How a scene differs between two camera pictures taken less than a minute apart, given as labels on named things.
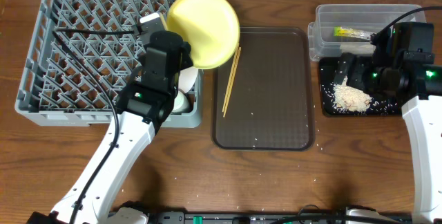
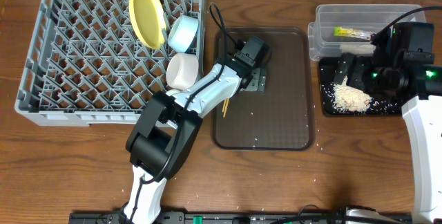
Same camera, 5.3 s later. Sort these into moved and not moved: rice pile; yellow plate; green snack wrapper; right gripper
Moved: yellow plate
Not moved: green snack wrapper; right gripper; rice pile
